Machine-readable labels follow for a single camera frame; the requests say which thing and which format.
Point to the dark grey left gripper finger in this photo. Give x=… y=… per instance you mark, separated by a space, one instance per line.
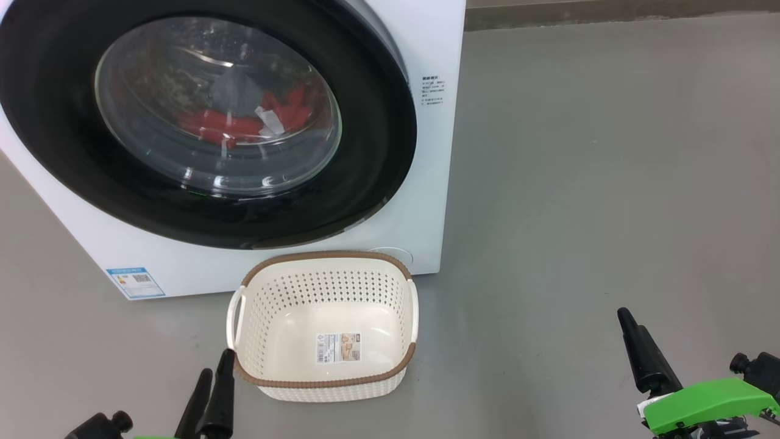
x=220 y=402
x=195 y=408

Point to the red and white garment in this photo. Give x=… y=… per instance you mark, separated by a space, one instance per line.
x=213 y=125

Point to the white front-load washing machine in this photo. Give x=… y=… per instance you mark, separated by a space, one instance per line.
x=426 y=183

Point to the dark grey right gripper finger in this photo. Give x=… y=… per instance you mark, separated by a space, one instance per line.
x=649 y=363

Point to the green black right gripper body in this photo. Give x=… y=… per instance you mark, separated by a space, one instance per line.
x=701 y=405

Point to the blue energy label sticker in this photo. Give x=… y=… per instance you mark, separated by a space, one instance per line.
x=135 y=283

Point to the cream perforated laundry basket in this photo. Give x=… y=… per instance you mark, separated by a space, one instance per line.
x=286 y=341

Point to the round white filter cover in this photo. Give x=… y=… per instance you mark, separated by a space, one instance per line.
x=396 y=253

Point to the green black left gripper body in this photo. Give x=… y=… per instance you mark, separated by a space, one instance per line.
x=100 y=427

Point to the black round washer door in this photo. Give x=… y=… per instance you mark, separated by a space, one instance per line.
x=61 y=122

